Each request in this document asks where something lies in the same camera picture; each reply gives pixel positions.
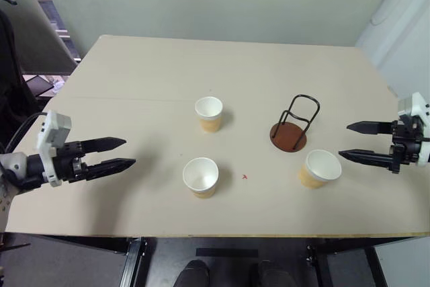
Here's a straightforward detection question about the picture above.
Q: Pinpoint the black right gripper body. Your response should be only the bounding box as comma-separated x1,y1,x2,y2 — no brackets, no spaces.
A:
388,114,427,175

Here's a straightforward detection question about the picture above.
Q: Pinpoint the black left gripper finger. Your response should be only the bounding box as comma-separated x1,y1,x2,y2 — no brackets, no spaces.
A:
86,158,137,181
81,137,127,153

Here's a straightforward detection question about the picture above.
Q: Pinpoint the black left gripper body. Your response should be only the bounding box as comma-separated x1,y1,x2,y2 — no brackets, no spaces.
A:
52,141,89,185

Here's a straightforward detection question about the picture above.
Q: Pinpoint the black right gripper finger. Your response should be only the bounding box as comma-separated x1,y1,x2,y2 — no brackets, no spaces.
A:
346,120,394,135
338,149,392,169

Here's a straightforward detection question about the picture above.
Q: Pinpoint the tan paper cup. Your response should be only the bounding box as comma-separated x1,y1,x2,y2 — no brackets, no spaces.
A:
194,96,224,134
298,149,343,190
182,157,220,200

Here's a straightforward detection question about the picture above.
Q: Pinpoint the black table leg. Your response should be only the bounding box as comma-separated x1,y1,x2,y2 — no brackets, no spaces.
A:
121,237,149,287
305,237,334,287

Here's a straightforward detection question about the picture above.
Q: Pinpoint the black chair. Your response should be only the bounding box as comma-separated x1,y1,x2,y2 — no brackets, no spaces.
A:
0,0,38,153

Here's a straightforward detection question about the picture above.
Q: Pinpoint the dark rounded shape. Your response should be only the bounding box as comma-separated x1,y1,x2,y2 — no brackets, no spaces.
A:
173,259,212,287

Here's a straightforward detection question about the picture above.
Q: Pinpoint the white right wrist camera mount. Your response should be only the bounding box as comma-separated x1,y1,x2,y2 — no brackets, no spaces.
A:
397,91,430,167

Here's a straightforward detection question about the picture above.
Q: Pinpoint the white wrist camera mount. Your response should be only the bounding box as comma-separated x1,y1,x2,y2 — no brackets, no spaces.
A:
36,110,73,188
397,91,430,167

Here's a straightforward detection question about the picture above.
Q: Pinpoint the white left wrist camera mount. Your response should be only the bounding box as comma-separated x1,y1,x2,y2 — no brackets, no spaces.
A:
36,110,73,188

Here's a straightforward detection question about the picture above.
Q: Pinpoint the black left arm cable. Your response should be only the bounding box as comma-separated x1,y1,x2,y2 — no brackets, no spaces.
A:
0,111,48,154

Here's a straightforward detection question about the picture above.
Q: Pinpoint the brown wire cup holder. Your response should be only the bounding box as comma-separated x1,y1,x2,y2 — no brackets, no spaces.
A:
269,93,321,153

